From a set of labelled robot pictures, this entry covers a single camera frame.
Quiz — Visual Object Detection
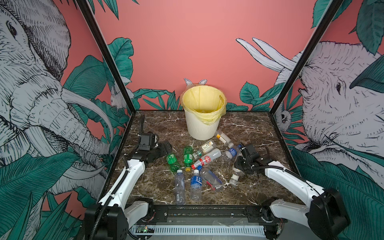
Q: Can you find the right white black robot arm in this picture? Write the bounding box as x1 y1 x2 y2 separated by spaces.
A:
234 156 351 240

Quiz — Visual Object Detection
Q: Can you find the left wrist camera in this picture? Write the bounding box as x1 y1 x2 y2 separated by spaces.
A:
138 133 157 151

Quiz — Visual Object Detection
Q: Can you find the white ribbed plastic bin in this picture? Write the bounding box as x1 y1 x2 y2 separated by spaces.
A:
185 110 220 140

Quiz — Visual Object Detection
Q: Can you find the small clear bottle cream label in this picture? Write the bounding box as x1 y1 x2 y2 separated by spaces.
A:
193 140 217 160

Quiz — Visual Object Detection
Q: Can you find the white perforated vent strip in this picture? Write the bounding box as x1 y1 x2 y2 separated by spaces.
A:
132 225 266 237

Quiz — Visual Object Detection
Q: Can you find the blue label bottle white cap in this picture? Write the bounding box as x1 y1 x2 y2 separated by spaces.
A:
190 170 203 202

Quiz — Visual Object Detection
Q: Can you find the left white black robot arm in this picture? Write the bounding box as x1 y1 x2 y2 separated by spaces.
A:
83 141 173 240

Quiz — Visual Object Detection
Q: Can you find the right black corner post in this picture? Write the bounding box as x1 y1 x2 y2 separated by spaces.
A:
269 0 344 115

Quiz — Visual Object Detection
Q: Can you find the clear bottle red white label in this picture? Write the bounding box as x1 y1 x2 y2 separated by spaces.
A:
230 167 245 187

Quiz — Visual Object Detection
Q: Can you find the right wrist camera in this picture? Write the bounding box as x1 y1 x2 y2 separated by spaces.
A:
241 144 261 162

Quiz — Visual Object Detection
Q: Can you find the clear bottle orange label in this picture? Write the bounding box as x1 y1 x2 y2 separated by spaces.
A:
215 130 234 148

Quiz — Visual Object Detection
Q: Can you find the green bottle yellow cap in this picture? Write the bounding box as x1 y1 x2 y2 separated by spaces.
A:
166 153 180 174

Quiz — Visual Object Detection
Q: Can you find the clear bottle white cap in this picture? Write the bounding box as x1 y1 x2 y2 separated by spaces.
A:
175 169 186 205

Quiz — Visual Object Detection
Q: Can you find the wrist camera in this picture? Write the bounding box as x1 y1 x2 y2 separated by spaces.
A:
241 144 261 162
138 133 157 151

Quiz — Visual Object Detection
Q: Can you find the crushed clear bottle blue cap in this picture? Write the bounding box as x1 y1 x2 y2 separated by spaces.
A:
197 166 224 192

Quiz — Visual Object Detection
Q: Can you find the green bottle green label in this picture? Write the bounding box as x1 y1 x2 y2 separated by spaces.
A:
183 146 194 172

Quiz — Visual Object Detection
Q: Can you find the yellow plastic bin liner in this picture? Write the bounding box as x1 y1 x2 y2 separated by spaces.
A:
181 85 227 125

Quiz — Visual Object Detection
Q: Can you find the black corner post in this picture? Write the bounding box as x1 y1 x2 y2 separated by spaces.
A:
76 0 137 114
269 0 344 115

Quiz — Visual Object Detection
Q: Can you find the left black corner post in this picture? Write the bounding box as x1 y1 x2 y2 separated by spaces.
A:
76 0 137 114

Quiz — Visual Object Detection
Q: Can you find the black front rail frame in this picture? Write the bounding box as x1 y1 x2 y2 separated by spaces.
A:
138 205 288 225

